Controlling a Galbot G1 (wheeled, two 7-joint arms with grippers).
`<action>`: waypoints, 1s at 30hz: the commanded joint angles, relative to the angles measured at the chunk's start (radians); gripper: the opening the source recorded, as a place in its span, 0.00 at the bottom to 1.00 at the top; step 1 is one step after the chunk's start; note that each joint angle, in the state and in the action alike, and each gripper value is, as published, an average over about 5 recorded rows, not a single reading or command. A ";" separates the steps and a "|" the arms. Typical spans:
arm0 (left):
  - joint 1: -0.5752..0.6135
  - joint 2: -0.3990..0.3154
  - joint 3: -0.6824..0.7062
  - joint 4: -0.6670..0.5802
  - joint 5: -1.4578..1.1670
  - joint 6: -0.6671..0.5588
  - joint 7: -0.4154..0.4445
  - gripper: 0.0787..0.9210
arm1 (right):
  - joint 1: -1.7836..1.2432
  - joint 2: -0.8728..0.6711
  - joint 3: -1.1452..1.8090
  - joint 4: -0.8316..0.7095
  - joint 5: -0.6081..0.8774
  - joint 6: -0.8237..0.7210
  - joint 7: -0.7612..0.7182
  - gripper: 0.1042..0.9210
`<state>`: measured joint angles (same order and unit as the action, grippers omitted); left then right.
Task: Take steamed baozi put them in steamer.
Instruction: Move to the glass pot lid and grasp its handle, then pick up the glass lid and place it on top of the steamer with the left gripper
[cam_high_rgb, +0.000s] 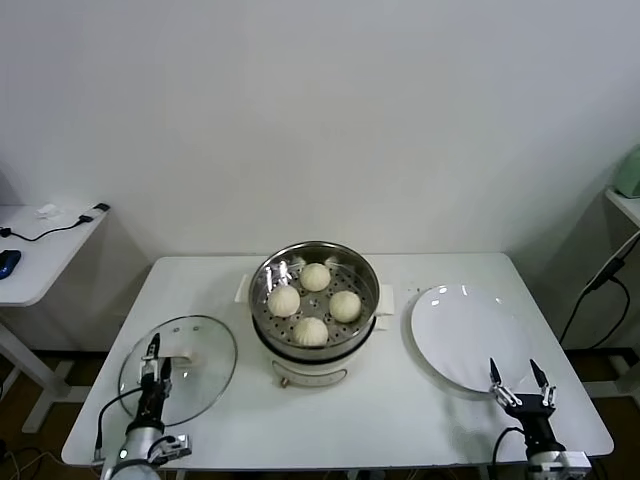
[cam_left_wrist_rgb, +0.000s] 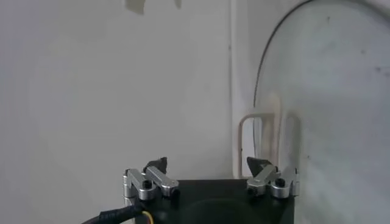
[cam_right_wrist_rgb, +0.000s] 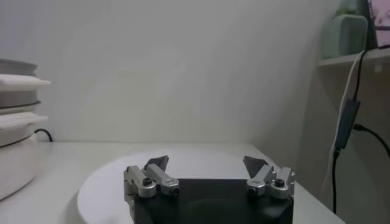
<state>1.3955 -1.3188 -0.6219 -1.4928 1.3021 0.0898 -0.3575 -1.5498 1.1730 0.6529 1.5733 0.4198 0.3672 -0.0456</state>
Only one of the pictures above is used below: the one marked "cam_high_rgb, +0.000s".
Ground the white steamed baozi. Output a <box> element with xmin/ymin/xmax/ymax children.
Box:
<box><xmin>291</xmin><ymin>316</ymin><xmax>330</xmax><ymax>348</ymax></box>
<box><xmin>266</xmin><ymin>284</ymin><xmax>302</xmax><ymax>319</ymax></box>
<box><xmin>328</xmin><ymin>290</ymin><xmax>363</xmax><ymax>324</ymax></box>
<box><xmin>299</xmin><ymin>262</ymin><xmax>331</xmax><ymax>292</ymax></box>

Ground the pale green appliance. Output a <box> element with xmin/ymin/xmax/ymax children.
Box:
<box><xmin>611</xmin><ymin>144</ymin><xmax>640</xmax><ymax>199</ymax></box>

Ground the stainless steel steamer basket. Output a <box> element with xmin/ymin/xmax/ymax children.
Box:
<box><xmin>234</xmin><ymin>240</ymin><xmax>397</xmax><ymax>359</ymax></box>

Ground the blue computer mouse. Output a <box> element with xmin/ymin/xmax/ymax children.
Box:
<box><xmin>0</xmin><ymin>248</ymin><xmax>24</xmax><ymax>280</ymax></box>

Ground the white round plate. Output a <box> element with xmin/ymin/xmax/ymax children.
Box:
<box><xmin>410</xmin><ymin>283</ymin><xmax>534</xmax><ymax>396</ymax></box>

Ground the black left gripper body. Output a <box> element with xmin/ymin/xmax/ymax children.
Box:
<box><xmin>130</xmin><ymin>383</ymin><xmax>170</xmax><ymax>432</ymax></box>

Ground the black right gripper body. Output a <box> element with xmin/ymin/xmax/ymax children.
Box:
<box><xmin>501</xmin><ymin>393</ymin><xmax>557</xmax><ymax>452</ymax></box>

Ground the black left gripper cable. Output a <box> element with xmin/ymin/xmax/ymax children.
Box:
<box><xmin>93</xmin><ymin>388</ymin><xmax>142</xmax><ymax>462</ymax></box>

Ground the white side desk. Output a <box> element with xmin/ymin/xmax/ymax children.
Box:
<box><xmin>0</xmin><ymin>201</ymin><xmax>112</xmax><ymax>434</ymax></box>

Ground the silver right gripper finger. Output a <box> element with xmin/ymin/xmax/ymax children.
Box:
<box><xmin>488</xmin><ymin>356</ymin><xmax>520</xmax><ymax>407</ymax></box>
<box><xmin>528</xmin><ymin>358</ymin><xmax>558</xmax><ymax>410</ymax></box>

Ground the black cable with adapter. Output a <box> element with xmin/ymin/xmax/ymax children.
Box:
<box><xmin>558</xmin><ymin>233</ymin><xmax>640</xmax><ymax>352</ymax></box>

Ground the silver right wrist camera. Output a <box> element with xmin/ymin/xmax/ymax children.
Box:
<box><xmin>528</xmin><ymin>448</ymin><xmax>593</xmax><ymax>475</ymax></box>

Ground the black desk cable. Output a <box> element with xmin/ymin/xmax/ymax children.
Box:
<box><xmin>0</xmin><ymin>201</ymin><xmax>111</xmax><ymax>243</ymax></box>

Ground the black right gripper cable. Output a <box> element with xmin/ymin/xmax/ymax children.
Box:
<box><xmin>491</xmin><ymin>426</ymin><xmax>527</xmax><ymax>472</ymax></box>

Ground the round glass pot lid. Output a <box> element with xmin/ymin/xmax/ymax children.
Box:
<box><xmin>117</xmin><ymin>314</ymin><xmax>238</xmax><ymax>428</ymax></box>

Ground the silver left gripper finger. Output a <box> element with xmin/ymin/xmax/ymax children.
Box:
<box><xmin>140</xmin><ymin>332</ymin><xmax>163</xmax><ymax>387</ymax></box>
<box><xmin>158</xmin><ymin>357</ymin><xmax>174</xmax><ymax>397</ymax></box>

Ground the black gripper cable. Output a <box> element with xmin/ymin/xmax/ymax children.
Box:
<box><xmin>93</xmin><ymin>388</ymin><xmax>142</xmax><ymax>462</ymax></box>
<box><xmin>491</xmin><ymin>426</ymin><xmax>527</xmax><ymax>472</ymax></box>

